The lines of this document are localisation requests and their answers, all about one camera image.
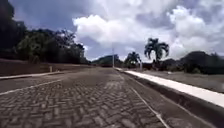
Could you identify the thin pole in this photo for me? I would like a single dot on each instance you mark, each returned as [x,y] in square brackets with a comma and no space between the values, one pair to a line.
[113,60]

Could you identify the distant trees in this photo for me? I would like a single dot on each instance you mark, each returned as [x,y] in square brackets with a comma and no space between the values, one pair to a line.
[106,60]

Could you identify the small palm tree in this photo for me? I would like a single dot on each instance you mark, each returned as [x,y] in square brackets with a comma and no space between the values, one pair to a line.
[133,58]

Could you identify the tall palm tree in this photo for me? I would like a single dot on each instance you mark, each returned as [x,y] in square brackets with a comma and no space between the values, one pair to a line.
[156,46]

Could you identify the grey brick paver road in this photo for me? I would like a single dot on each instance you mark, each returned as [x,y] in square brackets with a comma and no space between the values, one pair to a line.
[86,106]

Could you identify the white painted line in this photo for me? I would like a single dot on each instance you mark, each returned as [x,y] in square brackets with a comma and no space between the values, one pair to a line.
[30,87]
[148,105]

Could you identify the row of trees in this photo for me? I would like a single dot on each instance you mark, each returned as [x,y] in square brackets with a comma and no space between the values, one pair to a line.
[43,46]

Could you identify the pale concrete footpath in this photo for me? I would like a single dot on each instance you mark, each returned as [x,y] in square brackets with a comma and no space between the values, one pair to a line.
[186,89]

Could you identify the dark trees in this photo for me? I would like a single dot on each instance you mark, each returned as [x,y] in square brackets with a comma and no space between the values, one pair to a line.
[200,61]

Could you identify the brown earth bank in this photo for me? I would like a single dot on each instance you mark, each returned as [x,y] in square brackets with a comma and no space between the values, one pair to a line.
[23,67]

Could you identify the grass verge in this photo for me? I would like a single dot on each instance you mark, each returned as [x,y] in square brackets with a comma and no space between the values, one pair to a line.
[200,80]

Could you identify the pale concrete kerb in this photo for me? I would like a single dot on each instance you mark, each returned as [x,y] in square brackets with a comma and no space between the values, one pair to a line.
[20,76]

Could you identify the dark kerb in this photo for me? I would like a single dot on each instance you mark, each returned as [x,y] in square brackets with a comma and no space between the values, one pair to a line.
[200,106]

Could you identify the short pale post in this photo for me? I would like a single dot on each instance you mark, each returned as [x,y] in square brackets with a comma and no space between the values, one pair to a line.
[50,69]

